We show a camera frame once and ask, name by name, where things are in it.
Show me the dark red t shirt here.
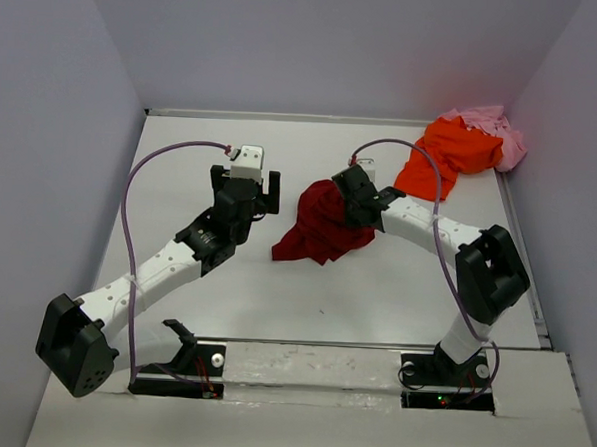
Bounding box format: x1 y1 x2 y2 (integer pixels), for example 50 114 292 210
271 180 375 266

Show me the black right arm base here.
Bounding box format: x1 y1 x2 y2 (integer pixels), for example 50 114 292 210
397 352 495 414

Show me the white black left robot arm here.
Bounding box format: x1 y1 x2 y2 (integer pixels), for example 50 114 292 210
35 165 281 398

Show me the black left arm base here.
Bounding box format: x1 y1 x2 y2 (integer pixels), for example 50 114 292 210
128 319 227 400

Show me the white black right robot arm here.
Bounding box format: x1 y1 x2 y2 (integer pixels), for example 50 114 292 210
332 164 531 384

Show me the orange t shirt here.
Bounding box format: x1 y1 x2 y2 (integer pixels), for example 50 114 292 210
394 116 503 201

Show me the pink t shirt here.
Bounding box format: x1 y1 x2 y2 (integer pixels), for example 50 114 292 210
440 105 528 172

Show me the white front board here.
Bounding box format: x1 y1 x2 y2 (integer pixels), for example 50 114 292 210
28 352 592 447

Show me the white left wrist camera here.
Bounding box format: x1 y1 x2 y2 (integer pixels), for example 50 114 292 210
229 145 264 184

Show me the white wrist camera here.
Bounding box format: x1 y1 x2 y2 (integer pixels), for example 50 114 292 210
229 145 264 184
349 158 376 182

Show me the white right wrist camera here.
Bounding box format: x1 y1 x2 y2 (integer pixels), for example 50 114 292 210
349 158 376 182

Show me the white rail at table edge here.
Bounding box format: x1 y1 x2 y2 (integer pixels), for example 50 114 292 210
144 108 430 127

